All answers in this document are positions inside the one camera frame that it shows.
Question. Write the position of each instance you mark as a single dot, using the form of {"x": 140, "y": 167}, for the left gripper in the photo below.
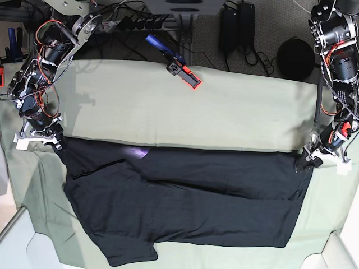
{"x": 323, "y": 146}

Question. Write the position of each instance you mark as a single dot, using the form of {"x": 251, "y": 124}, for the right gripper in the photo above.
{"x": 52, "y": 136}

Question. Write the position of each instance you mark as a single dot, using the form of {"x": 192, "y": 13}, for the dark navy T-shirt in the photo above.
{"x": 127, "y": 198}

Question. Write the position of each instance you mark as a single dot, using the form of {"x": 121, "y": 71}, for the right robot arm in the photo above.
{"x": 65, "y": 28}

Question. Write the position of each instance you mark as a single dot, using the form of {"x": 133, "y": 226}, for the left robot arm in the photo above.
{"x": 335, "y": 30}

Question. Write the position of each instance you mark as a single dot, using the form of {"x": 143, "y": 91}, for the light green table cloth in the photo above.
{"x": 141, "y": 103}

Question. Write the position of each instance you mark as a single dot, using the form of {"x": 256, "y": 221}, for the black round stand base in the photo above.
{"x": 295, "y": 59}

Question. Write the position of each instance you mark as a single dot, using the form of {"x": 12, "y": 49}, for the black power strip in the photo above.
{"x": 150, "y": 24}

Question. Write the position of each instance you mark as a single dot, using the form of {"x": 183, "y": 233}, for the black power adapter right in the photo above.
{"x": 246, "y": 24}

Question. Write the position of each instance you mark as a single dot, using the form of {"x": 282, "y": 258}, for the black power adapter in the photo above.
{"x": 246, "y": 24}
{"x": 227, "y": 34}

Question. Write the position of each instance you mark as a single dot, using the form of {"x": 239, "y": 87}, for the black power adapter left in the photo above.
{"x": 227, "y": 34}

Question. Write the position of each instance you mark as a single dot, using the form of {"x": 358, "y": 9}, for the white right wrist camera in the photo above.
{"x": 21, "y": 140}

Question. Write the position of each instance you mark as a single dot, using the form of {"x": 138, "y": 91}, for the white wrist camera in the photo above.
{"x": 344, "y": 168}
{"x": 21, "y": 140}

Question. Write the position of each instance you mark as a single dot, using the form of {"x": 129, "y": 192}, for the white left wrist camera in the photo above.
{"x": 344, "y": 168}

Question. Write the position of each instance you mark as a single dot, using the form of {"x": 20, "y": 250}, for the blue handled left clamp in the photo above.
{"x": 14, "y": 51}

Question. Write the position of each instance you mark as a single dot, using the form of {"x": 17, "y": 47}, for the blue handled clamp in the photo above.
{"x": 177, "y": 65}
{"x": 14, "y": 51}

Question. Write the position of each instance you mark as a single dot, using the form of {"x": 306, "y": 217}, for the blue handled centre clamp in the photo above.
{"x": 177, "y": 65}

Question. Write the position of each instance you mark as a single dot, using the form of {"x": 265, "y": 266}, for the aluminium frame post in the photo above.
{"x": 185, "y": 23}

